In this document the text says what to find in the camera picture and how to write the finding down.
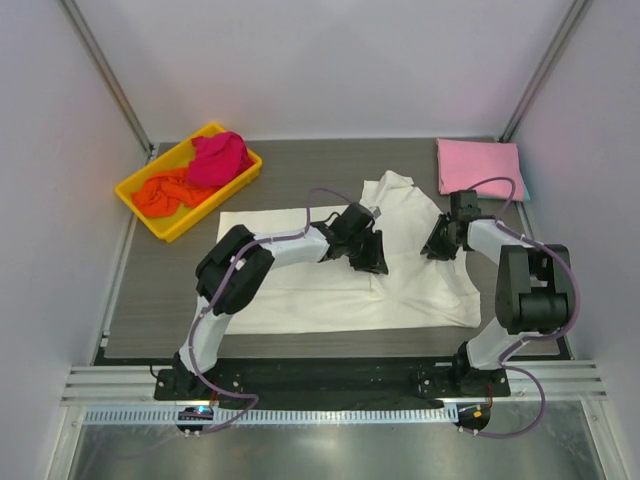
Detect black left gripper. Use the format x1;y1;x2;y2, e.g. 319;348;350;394
345;228;388;275

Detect white t shirt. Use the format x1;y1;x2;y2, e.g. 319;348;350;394
226;171;481;335

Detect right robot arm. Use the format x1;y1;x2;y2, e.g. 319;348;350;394
415;214;576;398

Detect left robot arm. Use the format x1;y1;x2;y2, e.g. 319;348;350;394
169;222;389;400

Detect folded pink t shirt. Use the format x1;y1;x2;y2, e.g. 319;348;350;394
436;138;525;202

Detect folded teal t shirt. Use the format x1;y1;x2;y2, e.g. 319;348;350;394
521;184;531;202

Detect magenta t shirt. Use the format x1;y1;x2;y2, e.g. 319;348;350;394
187;132;253;188

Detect orange t shirt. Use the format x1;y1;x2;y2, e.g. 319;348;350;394
131;167;217;218

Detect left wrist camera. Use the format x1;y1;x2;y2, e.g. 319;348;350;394
330;202;381;238

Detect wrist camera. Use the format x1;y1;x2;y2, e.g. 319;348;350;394
330;202;381;238
450;190;482;222

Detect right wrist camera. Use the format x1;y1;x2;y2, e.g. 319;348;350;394
450;190;482;222

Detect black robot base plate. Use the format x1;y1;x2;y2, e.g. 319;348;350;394
154;357;511;404

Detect slotted white cable duct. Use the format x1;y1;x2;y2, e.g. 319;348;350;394
84;404;458;427

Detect right aluminium frame post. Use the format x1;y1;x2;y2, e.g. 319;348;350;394
497;0;593;143

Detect aluminium frame post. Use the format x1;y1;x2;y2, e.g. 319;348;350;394
57;0;154;158
497;0;593;143

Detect aluminium rail front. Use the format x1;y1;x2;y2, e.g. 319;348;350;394
60;360;608;406

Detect left aluminium frame post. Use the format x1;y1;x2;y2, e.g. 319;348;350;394
57;0;154;158

